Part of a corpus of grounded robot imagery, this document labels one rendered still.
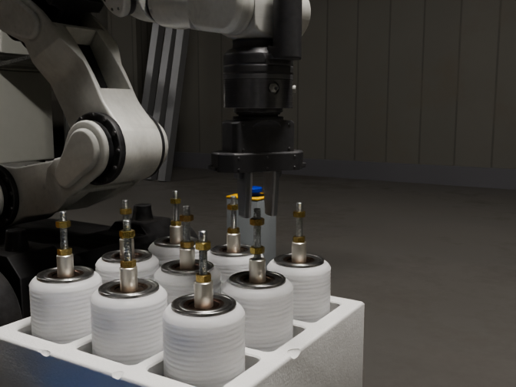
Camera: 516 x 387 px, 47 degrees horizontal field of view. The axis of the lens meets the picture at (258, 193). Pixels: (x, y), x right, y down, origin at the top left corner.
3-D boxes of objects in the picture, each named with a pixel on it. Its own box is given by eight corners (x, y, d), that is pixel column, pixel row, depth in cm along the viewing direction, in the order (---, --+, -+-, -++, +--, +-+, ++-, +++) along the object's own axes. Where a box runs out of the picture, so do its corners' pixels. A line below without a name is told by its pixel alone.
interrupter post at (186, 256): (197, 268, 86) (197, 246, 85) (193, 272, 83) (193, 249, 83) (182, 267, 86) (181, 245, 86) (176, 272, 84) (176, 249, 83)
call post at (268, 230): (226, 354, 116) (225, 197, 111) (246, 342, 121) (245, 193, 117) (257, 362, 112) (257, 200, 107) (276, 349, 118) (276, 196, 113)
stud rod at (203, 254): (204, 292, 69) (203, 229, 68) (209, 294, 68) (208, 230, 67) (197, 293, 68) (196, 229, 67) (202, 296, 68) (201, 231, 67)
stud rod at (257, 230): (255, 262, 79) (254, 207, 78) (262, 263, 79) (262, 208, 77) (252, 265, 78) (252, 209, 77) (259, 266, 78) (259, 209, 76)
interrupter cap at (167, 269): (219, 264, 88) (219, 259, 88) (206, 279, 80) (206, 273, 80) (170, 262, 89) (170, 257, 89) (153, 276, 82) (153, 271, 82)
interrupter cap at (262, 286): (296, 286, 77) (296, 281, 77) (245, 295, 73) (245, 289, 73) (268, 272, 84) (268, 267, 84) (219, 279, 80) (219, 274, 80)
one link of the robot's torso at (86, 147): (-45, 176, 135) (89, 104, 109) (29, 168, 152) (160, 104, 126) (-28, 241, 134) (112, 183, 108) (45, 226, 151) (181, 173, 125)
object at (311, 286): (341, 375, 91) (344, 261, 89) (302, 396, 84) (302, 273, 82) (294, 356, 98) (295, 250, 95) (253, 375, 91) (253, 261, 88)
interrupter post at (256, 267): (269, 283, 78) (269, 259, 78) (253, 286, 77) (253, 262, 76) (260, 279, 80) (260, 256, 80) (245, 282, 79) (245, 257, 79)
